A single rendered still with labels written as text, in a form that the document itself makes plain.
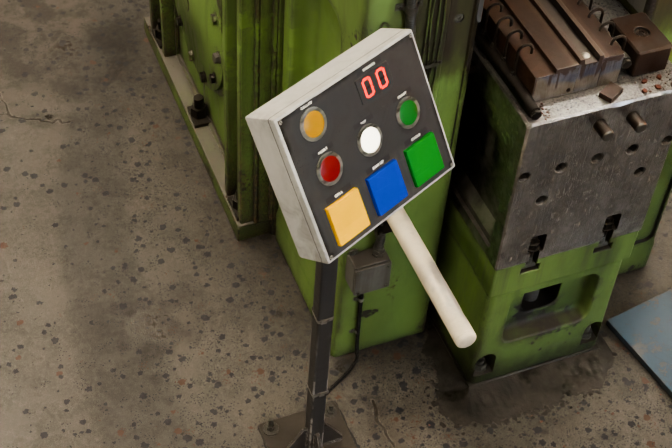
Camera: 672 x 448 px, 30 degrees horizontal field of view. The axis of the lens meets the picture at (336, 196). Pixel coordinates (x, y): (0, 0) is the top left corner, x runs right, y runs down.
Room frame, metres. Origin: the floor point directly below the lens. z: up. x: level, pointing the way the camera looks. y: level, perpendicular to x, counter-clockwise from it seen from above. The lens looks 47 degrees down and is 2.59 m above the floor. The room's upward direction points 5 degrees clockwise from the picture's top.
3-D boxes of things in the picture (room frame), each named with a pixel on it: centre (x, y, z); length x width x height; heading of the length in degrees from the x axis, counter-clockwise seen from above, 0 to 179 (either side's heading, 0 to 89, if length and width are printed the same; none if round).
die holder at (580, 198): (2.13, -0.42, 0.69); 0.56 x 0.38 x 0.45; 25
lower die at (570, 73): (2.10, -0.37, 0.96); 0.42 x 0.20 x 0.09; 25
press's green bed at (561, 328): (2.13, -0.42, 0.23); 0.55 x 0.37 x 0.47; 25
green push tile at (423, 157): (1.59, -0.15, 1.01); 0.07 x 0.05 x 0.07; 140
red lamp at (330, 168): (1.47, 0.01, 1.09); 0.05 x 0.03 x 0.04; 115
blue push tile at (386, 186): (1.52, -0.09, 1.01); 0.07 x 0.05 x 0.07; 140
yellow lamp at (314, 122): (1.50, 0.05, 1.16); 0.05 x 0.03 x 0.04; 115
